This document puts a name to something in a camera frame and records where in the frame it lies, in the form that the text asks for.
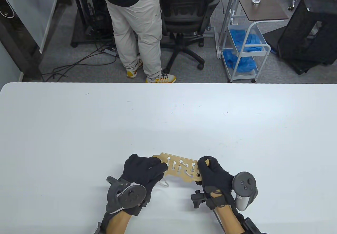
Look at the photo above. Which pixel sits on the person's right hand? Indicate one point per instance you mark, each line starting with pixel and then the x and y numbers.
pixel 216 173

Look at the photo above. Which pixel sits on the person's left hand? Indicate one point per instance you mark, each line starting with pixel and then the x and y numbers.
pixel 142 168

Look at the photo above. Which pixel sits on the wooden crocodile lacing toy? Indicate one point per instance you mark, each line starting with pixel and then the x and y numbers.
pixel 163 156

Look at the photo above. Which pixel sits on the person's left forearm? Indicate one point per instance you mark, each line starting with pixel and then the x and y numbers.
pixel 117 223

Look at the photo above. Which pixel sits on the person's right forearm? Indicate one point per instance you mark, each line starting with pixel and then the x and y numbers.
pixel 229 220

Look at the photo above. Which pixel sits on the grey white handheld controller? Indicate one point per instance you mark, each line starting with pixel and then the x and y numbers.
pixel 243 182
pixel 131 196

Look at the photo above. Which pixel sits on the blue plastic bag pile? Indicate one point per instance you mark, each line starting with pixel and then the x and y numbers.
pixel 247 40
pixel 239 60

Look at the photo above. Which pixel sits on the grey power strip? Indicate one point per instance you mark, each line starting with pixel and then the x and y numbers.
pixel 110 51

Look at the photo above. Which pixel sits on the white rolling cart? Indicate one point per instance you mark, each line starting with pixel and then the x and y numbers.
pixel 263 57

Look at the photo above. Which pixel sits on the black rolling platform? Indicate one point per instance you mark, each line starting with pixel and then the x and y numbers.
pixel 79 38

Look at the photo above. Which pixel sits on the black flat board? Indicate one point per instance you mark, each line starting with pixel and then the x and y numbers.
pixel 273 38

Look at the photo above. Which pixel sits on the black office chair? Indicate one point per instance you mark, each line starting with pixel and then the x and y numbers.
pixel 187 8

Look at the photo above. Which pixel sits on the black computer tower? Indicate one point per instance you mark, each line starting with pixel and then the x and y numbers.
pixel 89 8

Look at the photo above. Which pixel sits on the brown top side table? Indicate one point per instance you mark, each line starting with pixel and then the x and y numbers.
pixel 263 8

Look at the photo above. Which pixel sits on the dark wooden desk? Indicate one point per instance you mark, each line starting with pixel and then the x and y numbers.
pixel 15 47

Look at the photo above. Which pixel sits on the white panel board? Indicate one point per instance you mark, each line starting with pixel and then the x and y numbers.
pixel 31 8

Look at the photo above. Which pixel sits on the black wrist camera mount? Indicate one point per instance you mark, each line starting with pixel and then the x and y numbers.
pixel 197 199

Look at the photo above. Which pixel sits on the black mesh frame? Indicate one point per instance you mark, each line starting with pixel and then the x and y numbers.
pixel 297 34

